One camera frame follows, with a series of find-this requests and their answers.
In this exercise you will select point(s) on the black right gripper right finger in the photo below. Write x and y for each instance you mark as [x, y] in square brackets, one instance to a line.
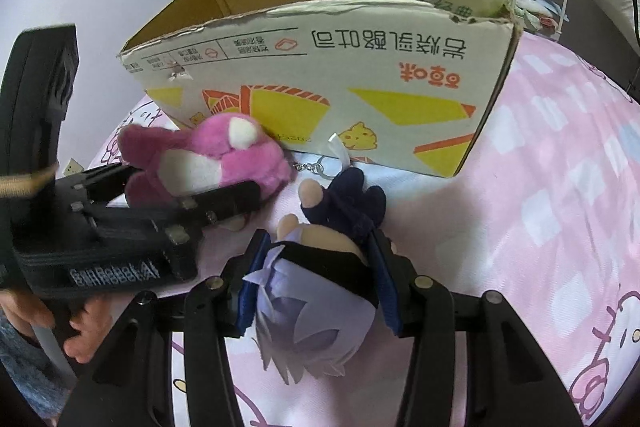
[509, 379]

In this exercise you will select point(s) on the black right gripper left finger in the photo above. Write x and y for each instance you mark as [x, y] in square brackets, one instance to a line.
[128, 381]

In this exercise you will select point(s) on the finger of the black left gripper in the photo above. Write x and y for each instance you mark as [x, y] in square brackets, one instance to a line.
[100, 184]
[208, 208]

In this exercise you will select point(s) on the pink bear plush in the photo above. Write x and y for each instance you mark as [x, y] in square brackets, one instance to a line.
[225, 149]

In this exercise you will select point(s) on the purple-haired doll plush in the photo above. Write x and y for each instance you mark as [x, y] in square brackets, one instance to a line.
[316, 290]

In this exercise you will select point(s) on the pink hello kitty bedsheet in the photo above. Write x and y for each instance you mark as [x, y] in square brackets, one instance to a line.
[545, 210]

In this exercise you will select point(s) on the open cardboard box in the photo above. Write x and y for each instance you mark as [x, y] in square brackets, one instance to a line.
[400, 83]

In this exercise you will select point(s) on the wall socket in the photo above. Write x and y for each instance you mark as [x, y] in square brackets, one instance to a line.
[72, 167]

